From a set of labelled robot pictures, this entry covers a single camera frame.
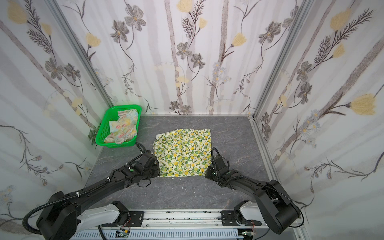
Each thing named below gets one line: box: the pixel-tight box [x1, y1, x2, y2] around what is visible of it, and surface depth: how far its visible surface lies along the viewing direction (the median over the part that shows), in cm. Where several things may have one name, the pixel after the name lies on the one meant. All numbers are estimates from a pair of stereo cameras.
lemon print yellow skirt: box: [153, 128, 212, 177], surface depth 98 cm
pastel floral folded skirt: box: [104, 109, 139, 144], surface depth 113 cm
